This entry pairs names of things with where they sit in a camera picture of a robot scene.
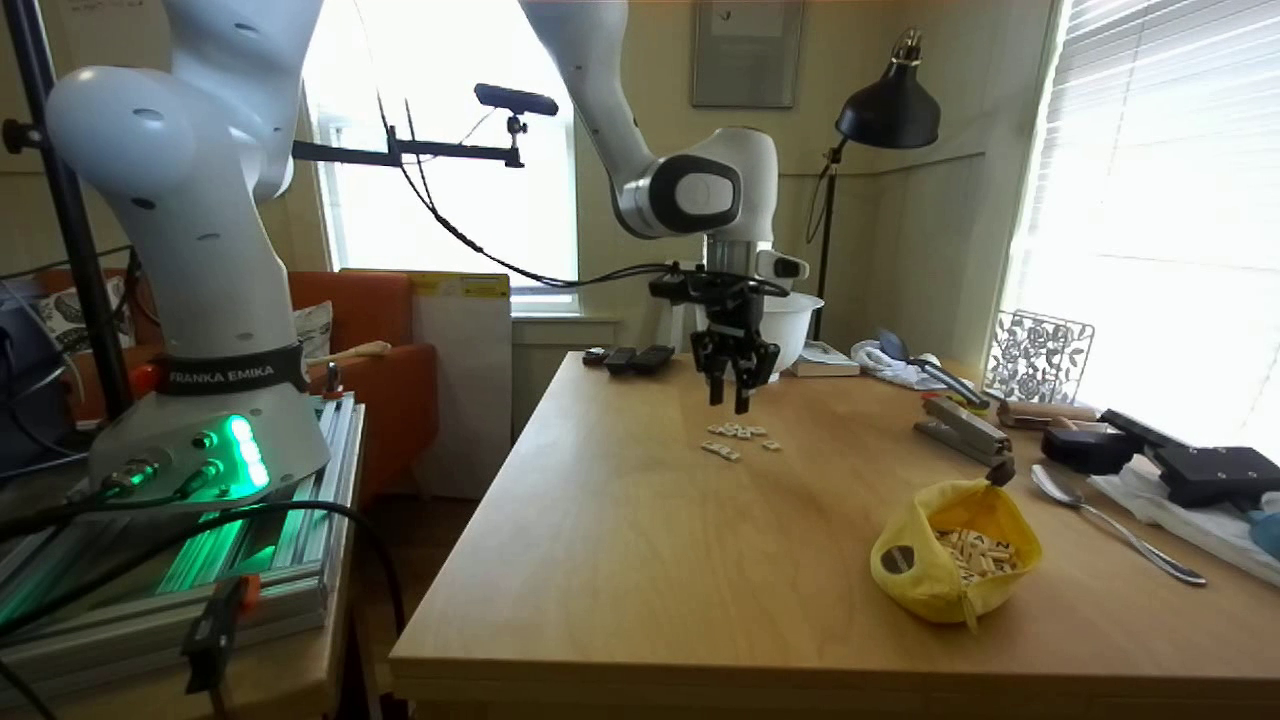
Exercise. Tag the metal spoon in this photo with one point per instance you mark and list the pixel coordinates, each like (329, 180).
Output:
(1113, 527)

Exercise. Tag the white plastic bowl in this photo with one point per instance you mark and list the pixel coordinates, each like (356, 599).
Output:
(797, 335)

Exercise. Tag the grey cloth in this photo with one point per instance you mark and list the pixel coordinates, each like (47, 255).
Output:
(885, 357)

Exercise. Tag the large black remote control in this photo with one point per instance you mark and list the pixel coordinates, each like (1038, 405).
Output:
(642, 361)

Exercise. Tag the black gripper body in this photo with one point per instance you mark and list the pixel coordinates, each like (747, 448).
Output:
(736, 311)

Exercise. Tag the white letter tile I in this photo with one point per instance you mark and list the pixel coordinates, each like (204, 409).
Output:
(736, 430)

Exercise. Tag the black hole punch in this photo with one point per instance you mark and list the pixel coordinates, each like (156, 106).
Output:
(1205, 470)

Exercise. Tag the black vertical stand pole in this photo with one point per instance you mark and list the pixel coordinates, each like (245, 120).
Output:
(64, 215)

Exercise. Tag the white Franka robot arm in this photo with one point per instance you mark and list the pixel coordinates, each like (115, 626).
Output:
(202, 225)

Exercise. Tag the grey wall panel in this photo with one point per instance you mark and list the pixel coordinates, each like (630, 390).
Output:
(747, 52)

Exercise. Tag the white flat tray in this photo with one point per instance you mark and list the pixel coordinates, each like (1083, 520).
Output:
(1187, 527)

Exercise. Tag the black camera on boom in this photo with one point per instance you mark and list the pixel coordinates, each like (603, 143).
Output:
(519, 96)

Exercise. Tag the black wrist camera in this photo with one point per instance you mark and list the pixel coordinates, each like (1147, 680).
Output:
(679, 289)

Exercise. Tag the black desk lamp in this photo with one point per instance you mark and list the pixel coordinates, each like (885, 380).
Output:
(885, 113)

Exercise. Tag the black round tape dispenser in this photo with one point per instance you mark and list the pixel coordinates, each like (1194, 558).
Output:
(1083, 448)

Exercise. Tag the black pen tool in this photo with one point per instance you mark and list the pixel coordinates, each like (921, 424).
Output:
(957, 380)

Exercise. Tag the brown wooden item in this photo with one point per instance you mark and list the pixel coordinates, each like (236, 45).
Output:
(1035, 409)

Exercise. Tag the orange box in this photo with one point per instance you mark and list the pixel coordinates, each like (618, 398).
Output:
(362, 335)

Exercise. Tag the white board panel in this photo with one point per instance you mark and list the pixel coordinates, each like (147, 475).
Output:
(460, 384)

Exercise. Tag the aluminium robot mounting platform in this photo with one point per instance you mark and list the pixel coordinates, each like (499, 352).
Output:
(281, 563)

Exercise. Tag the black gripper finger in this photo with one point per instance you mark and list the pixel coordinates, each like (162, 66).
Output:
(759, 376)
(710, 368)

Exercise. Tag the black plug connector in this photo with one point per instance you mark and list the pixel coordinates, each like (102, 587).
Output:
(215, 634)

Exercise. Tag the grey metal stapler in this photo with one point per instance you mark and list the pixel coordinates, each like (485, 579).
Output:
(960, 430)

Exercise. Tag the teal small item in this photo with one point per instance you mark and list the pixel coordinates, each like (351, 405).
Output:
(1264, 532)

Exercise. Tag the white window blind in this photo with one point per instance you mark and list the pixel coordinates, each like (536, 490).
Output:
(1175, 201)

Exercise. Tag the yellow pouch with tiles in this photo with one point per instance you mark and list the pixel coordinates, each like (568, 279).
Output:
(933, 563)

